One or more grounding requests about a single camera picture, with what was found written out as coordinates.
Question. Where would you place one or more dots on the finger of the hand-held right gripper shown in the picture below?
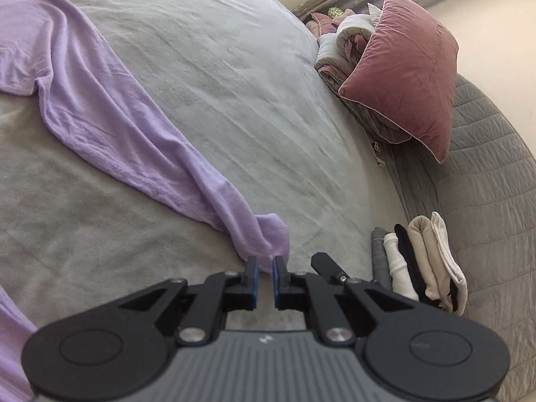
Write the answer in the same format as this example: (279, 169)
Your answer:
(324, 261)

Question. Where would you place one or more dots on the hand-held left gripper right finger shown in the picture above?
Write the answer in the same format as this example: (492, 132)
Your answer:
(275, 289)

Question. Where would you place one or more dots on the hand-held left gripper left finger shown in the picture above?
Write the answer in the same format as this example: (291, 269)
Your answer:
(254, 289)

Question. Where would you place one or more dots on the purple pants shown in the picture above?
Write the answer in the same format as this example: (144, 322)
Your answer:
(104, 104)

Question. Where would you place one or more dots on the stack of folded clothes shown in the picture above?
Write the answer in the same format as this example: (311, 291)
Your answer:
(408, 251)

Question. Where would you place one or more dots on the grey folded garment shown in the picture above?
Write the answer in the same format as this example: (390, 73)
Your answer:
(379, 259)

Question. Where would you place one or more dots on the beige folded garment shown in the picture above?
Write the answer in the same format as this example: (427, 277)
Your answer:
(427, 251)

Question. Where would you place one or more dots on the grey quilted headboard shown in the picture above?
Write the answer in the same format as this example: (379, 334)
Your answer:
(494, 155)

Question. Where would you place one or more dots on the large pink pillow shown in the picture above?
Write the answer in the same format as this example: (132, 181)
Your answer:
(402, 71)

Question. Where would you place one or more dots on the folded grey quilt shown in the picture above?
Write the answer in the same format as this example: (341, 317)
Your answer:
(335, 50)

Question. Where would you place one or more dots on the small pink pillow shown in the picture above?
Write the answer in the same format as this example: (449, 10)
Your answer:
(320, 21)

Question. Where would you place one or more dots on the yellow spotted cushion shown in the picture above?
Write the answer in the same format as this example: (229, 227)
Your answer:
(335, 11)

